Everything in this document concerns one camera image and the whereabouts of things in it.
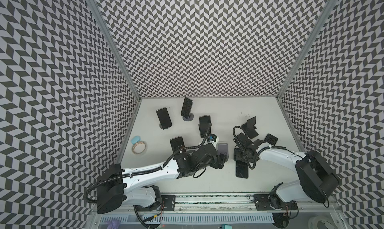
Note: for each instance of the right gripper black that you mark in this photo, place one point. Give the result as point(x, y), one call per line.
point(245, 139)

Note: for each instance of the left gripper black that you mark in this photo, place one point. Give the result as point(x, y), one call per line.
point(219, 161)

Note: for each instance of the grey round stand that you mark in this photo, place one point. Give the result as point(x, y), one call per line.
point(223, 148)
point(189, 118)

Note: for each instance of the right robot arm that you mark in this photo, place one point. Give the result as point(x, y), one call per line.
point(316, 179)

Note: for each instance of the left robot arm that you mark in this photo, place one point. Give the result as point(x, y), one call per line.
point(136, 186)

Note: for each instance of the black folding stand right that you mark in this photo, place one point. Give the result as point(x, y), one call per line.
point(250, 127)

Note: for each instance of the grey round stand back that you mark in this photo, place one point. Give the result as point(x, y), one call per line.
point(189, 118)

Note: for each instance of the back phone teal edge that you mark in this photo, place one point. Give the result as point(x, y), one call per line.
point(186, 107)

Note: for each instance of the tape roll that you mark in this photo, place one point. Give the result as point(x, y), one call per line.
point(139, 147)

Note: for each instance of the blue oval object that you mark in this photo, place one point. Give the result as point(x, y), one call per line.
point(135, 139)

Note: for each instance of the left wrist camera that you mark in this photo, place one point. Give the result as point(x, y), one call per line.
point(213, 139)

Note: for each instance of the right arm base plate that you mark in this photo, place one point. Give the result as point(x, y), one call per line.
point(263, 202)

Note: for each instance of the aluminium rail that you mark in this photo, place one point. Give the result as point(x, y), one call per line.
point(240, 203)

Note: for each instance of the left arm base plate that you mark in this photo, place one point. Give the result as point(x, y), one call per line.
point(167, 204)

